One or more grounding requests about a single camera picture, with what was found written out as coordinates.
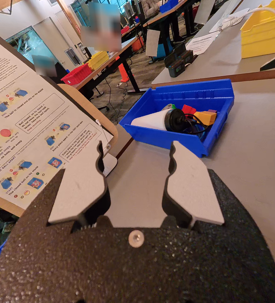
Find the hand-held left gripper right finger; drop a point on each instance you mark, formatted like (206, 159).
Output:
(194, 191)

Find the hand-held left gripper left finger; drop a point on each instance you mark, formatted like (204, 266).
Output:
(80, 191)

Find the yellow toy block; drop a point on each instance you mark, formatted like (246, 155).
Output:
(206, 117)

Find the white cylinder with black cap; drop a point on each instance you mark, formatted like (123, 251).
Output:
(151, 120)

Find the white stand base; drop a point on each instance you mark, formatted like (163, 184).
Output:
(110, 164)

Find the brown backing board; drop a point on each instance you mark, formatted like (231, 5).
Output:
(92, 111)

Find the red toy block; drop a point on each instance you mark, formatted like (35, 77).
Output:
(189, 109)

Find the purple toy block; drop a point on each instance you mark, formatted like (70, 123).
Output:
(213, 111)

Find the printed instruction sheet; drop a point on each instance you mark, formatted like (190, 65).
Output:
(33, 118)

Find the green toy block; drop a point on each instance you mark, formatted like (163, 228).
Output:
(172, 106)

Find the black charger case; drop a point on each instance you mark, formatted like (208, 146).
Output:
(187, 58)
(175, 68)
(180, 48)

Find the orange traffic cone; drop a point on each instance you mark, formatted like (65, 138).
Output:
(124, 73)

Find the wooden top desk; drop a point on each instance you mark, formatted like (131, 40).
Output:
(109, 64)
(165, 16)

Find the yellow plastic bin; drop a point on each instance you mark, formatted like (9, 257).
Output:
(98, 60)
(265, 48)

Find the white paper sheet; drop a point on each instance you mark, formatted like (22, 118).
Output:
(202, 42)

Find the grey flat panel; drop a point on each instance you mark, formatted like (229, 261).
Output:
(152, 42)
(204, 11)

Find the orange bucket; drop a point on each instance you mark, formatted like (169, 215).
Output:
(137, 45)

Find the white flat plate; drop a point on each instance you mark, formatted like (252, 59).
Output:
(239, 16)

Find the small blue bin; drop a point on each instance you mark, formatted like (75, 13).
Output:
(168, 6)

